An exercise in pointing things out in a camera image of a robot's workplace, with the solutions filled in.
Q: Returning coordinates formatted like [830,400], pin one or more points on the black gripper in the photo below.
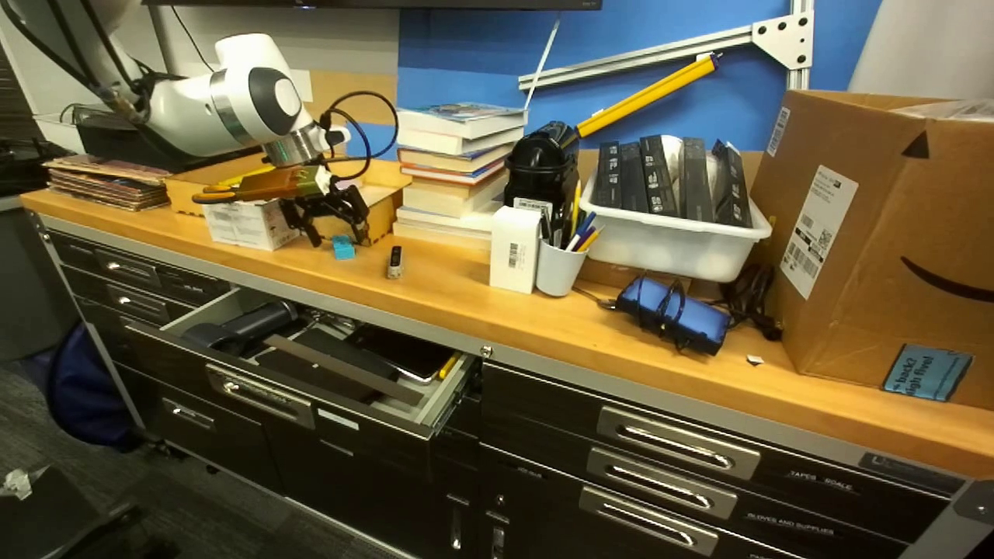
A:
[321,188]

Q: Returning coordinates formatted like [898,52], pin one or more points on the small blue block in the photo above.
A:
[344,248]

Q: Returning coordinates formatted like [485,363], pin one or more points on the black drawer holding pads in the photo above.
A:
[260,396]

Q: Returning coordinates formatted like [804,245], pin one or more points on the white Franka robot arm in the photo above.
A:
[238,98]

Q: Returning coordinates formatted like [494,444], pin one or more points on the grey metal drawer divider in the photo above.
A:
[344,368]

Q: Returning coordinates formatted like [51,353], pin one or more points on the black cabinet drawer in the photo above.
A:
[191,415]
[128,305]
[128,268]

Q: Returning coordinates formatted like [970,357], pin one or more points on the black shallow drawer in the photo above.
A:
[664,486]
[649,521]
[680,443]

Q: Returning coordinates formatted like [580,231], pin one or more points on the wooden tray box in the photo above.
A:
[387,202]

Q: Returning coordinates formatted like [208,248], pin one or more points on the small silver black gadget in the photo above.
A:
[396,262]

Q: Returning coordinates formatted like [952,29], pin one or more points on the white printed paper box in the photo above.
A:
[244,225]

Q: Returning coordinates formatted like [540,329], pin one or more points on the large flat white book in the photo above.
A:
[439,229]

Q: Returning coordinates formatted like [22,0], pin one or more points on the thick cream book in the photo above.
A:
[453,197]

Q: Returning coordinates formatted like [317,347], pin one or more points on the red orange book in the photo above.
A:
[454,175]

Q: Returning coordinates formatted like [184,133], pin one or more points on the brown cardboard sheet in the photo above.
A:
[344,88]

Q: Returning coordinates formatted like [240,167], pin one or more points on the black foam pads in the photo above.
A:
[330,357]

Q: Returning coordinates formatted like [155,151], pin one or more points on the brown book with blue spine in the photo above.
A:
[454,163]

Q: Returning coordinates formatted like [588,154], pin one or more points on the thin white book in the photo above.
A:
[454,147]

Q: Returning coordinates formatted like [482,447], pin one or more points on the white book with green cover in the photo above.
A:
[462,118]

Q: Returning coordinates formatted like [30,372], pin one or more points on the small white upright box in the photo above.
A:
[514,248]

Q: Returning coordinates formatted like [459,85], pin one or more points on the small yellow item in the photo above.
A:
[453,368]

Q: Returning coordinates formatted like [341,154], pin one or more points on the black tabletop device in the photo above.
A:
[540,167]

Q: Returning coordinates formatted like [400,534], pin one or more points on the brown flat stack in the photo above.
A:
[109,183]

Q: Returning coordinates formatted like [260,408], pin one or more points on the white pen cup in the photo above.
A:
[560,271]

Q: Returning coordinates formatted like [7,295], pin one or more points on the bunch of pens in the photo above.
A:
[576,231]

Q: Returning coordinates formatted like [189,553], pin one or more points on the thin white rod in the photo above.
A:
[541,63]

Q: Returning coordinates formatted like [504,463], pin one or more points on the dark blue bag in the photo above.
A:
[87,389]

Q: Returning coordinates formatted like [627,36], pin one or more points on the black tool cabinet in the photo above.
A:
[540,453]

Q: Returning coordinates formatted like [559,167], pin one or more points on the yellow bar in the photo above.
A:
[649,98]

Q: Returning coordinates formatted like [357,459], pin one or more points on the white plastic bin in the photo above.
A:
[672,248]

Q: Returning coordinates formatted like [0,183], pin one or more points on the black parts set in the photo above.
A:
[672,182]

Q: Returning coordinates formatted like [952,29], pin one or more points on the brown cardboard shipping box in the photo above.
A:
[901,229]

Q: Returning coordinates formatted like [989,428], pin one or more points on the blue sticky note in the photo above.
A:
[928,373]

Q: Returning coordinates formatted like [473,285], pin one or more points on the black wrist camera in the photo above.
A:
[330,137]

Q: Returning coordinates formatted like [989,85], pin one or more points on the black wall monitor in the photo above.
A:
[375,5]

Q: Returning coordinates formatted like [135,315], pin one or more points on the blue foam wall board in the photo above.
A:
[641,42]

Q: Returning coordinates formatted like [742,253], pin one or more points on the aluminium extrusion bracket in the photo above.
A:
[664,47]

